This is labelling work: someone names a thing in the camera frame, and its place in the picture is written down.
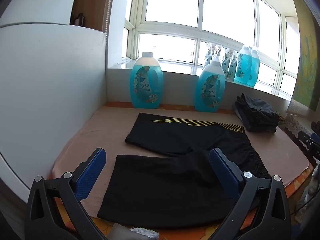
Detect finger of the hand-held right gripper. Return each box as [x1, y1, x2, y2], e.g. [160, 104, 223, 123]
[310, 121, 320, 144]
[297, 131, 320, 161]

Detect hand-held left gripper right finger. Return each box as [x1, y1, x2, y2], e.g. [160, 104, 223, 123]
[209, 147, 292, 240]

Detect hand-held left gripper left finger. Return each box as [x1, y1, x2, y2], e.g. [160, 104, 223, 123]
[24, 147, 108, 240]

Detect black pants with yellow stripes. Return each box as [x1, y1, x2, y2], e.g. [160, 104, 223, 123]
[97, 112, 272, 230]

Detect white lace cloth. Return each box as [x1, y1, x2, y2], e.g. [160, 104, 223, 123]
[285, 114, 313, 143]

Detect beige fleece mat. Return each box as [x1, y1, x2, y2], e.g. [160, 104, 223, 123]
[52, 106, 311, 221]

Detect pile of pale clothes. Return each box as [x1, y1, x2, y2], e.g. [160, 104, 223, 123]
[295, 164, 320, 222]

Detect stack of folded dark clothes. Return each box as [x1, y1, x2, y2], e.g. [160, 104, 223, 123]
[234, 93, 280, 133]

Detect white windowsill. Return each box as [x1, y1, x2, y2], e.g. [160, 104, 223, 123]
[107, 58, 293, 98]

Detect grey cloth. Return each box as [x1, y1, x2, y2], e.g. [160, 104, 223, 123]
[110, 222, 132, 240]

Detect landscape scroll painting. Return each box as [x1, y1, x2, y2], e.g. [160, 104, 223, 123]
[286, 0, 320, 112]

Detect white board panel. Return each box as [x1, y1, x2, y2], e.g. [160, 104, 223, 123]
[0, 24, 108, 203]

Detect white fluffy towel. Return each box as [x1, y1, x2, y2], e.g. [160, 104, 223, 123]
[129, 227, 160, 240]

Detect large blue detergent bottle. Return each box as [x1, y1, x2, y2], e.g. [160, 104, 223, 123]
[194, 60, 226, 112]
[129, 52, 164, 109]

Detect tall blue detergent bottle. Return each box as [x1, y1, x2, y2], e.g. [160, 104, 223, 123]
[247, 47, 260, 88]
[233, 46, 252, 85]

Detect white framed window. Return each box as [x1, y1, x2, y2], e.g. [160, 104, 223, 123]
[124, 0, 301, 98]

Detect wooden cabinet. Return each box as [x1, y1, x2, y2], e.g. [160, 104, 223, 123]
[71, 0, 112, 32]

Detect white bead cord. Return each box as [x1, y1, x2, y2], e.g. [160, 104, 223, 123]
[104, 0, 112, 48]

